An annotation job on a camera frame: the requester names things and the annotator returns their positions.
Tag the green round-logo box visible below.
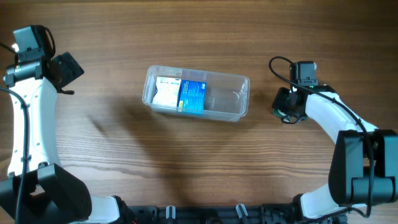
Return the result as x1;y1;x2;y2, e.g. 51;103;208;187
272;109;285;119

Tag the clear plastic container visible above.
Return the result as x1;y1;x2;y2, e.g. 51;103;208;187
142;65;250;122

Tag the blue medicine box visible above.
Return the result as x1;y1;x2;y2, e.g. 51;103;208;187
177;80;207;114

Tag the white medicine box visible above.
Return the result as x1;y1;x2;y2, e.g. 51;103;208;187
152;77;182;106

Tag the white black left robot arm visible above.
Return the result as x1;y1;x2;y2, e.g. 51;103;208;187
1;25;131;223

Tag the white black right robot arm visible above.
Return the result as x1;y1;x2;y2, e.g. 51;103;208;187
272;61;397;223

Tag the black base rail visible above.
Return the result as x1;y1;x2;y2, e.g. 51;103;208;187
129;204;298;224

